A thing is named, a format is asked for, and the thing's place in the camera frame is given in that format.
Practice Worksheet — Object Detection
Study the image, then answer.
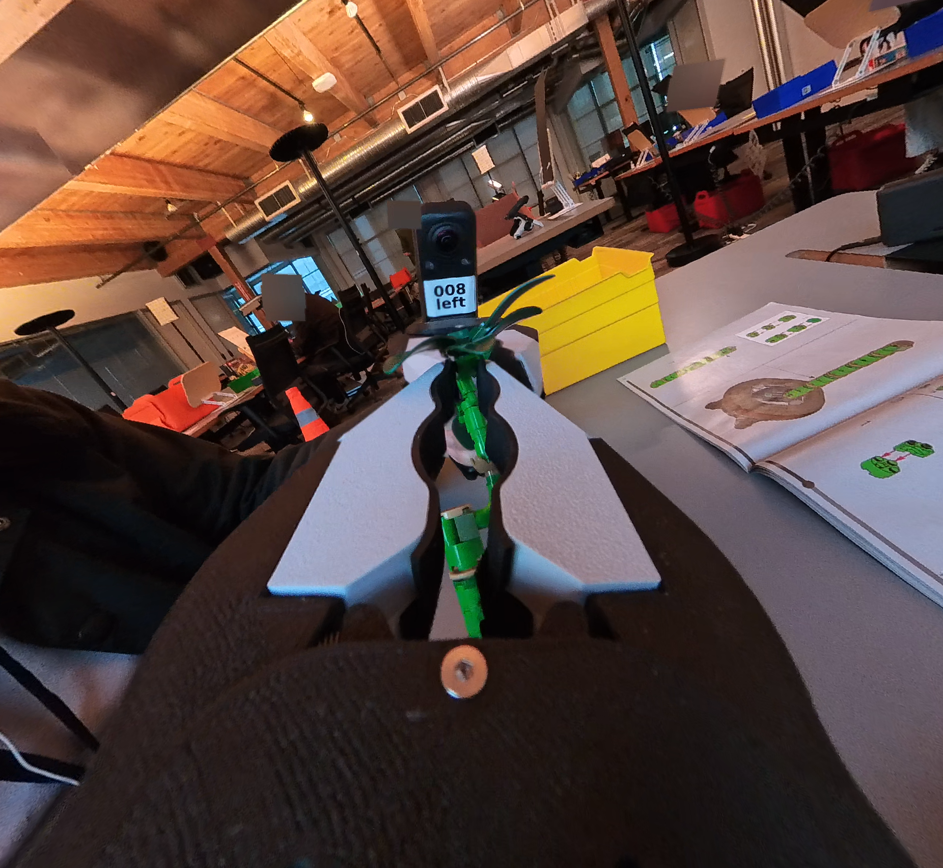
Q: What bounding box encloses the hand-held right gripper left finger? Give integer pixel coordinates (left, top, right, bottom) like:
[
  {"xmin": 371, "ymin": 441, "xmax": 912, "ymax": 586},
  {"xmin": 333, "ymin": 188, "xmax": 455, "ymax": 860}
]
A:
[{"xmin": 267, "ymin": 358, "xmax": 452, "ymax": 639}]

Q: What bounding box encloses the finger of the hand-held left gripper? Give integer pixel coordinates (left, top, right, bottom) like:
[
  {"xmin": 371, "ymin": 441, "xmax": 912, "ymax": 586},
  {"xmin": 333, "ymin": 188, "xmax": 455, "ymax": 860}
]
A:
[
  {"xmin": 494, "ymin": 326, "xmax": 548, "ymax": 399},
  {"xmin": 404, "ymin": 336, "xmax": 452, "ymax": 388}
]

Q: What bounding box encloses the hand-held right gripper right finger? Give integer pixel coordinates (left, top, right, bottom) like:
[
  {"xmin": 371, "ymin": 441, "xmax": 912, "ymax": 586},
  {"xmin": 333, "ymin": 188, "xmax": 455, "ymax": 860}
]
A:
[{"xmin": 479, "ymin": 358, "xmax": 662, "ymax": 639}]

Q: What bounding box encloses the thin green bamboo branch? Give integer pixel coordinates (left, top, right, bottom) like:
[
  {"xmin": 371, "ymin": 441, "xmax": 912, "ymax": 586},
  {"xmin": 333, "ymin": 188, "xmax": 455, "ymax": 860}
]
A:
[{"xmin": 383, "ymin": 273, "xmax": 555, "ymax": 497}]

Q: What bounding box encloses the yellow plastic bin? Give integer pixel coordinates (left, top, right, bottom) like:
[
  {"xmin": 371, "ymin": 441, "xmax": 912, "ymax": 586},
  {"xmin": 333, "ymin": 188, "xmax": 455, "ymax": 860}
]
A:
[{"xmin": 479, "ymin": 247, "xmax": 667, "ymax": 395}]

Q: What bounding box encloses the tan-capped green bamboo stalk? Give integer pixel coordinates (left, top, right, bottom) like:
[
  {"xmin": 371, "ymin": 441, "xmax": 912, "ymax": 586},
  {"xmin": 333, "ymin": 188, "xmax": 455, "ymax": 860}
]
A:
[{"xmin": 441, "ymin": 503, "xmax": 493, "ymax": 639}]

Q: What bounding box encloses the building instruction booklet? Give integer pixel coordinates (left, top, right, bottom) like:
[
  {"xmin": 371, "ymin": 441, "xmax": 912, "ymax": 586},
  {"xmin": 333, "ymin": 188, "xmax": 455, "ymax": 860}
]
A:
[{"xmin": 619, "ymin": 303, "xmax": 943, "ymax": 607}]

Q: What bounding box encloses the person's left forearm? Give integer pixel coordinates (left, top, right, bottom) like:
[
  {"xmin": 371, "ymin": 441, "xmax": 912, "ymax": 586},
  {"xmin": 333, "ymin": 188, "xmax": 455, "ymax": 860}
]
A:
[{"xmin": 0, "ymin": 378, "xmax": 340, "ymax": 655}]

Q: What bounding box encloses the grey desk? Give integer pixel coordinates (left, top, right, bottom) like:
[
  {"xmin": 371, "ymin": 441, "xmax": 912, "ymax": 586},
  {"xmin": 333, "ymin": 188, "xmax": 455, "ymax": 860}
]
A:
[{"xmin": 545, "ymin": 190, "xmax": 943, "ymax": 868}]

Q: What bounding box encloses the grey work table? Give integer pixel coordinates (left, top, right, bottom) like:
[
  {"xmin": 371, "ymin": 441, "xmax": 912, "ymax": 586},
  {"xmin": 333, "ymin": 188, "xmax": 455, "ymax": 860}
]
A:
[{"xmin": 473, "ymin": 196, "xmax": 616, "ymax": 277}]

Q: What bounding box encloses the orange traffic cone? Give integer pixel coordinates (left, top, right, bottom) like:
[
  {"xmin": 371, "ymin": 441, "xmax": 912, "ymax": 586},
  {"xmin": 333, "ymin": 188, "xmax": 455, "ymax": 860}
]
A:
[{"xmin": 283, "ymin": 385, "xmax": 330, "ymax": 443}]

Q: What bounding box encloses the black pole stand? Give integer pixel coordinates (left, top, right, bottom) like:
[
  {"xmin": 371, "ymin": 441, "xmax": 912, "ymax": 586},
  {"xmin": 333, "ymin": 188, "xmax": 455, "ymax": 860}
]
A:
[
  {"xmin": 269, "ymin": 124, "xmax": 408, "ymax": 333},
  {"xmin": 15, "ymin": 308, "xmax": 128, "ymax": 414},
  {"xmin": 577, "ymin": 0, "xmax": 724, "ymax": 269}
]

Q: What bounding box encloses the black office chair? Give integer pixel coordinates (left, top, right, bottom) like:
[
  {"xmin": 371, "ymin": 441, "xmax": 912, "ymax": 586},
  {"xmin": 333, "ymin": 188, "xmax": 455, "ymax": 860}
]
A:
[{"xmin": 243, "ymin": 323, "xmax": 314, "ymax": 445}]

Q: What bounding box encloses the person's light grey garment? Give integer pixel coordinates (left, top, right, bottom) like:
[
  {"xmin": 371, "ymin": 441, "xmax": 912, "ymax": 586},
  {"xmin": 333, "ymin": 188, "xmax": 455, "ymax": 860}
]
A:
[{"xmin": 0, "ymin": 632, "xmax": 141, "ymax": 868}]

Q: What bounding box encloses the blue plastic bin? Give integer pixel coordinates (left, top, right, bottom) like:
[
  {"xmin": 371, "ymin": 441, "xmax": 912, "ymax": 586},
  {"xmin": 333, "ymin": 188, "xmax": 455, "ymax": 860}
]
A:
[
  {"xmin": 902, "ymin": 8, "xmax": 943, "ymax": 60},
  {"xmin": 751, "ymin": 60, "xmax": 841, "ymax": 119}
]

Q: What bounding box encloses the long wooden table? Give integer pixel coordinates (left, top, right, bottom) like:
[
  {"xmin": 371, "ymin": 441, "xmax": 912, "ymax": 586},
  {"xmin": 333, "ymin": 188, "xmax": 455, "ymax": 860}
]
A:
[{"xmin": 615, "ymin": 47, "xmax": 943, "ymax": 221}]

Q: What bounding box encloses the black power box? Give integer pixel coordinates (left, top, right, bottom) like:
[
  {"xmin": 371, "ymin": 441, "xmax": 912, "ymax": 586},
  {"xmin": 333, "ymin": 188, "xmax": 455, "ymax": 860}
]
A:
[{"xmin": 875, "ymin": 168, "xmax": 943, "ymax": 250}]

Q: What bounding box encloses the black strap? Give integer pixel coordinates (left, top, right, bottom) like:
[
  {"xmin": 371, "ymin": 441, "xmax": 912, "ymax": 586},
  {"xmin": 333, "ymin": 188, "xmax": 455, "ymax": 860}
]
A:
[{"xmin": 0, "ymin": 646, "xmax": 100, "ymax": 784}]

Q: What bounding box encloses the white cable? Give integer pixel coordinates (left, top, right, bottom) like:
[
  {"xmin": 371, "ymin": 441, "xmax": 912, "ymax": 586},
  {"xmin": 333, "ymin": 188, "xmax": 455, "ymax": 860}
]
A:
[{"xmin": 0, "ymin": 732, "xmax": 81, "ymax": 787}]

